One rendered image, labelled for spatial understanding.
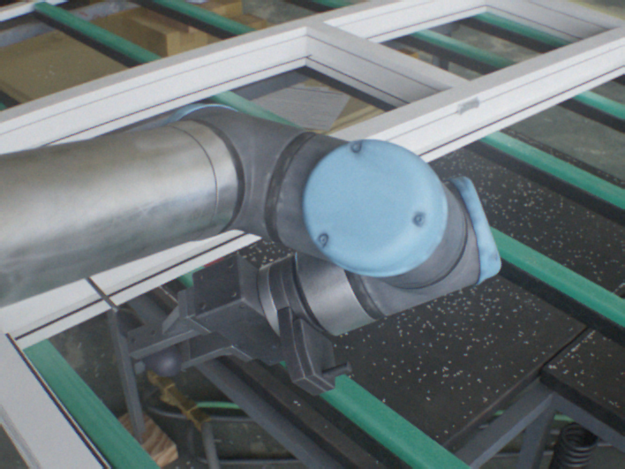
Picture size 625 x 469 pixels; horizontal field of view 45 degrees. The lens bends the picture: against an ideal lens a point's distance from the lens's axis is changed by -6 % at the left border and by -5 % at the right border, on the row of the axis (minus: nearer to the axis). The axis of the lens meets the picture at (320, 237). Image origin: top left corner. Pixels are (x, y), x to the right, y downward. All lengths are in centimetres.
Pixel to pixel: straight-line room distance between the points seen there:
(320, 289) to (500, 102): 75
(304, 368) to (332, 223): 17
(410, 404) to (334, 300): 54
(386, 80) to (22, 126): 63
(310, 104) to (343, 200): 138
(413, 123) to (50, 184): 82
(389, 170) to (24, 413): 41
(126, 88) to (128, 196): 89
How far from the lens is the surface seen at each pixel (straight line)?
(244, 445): 191
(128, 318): 82
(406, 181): 52
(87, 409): 83
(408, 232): 52
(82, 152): 48
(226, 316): 69
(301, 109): 188
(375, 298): 67
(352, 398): 82
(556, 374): 128
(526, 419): 125
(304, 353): 67
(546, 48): 181
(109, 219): 46
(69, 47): 244
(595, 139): 337
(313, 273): 67
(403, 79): 138
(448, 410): 119
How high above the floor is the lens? 145
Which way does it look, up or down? 35 degrees down
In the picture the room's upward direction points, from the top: straight up
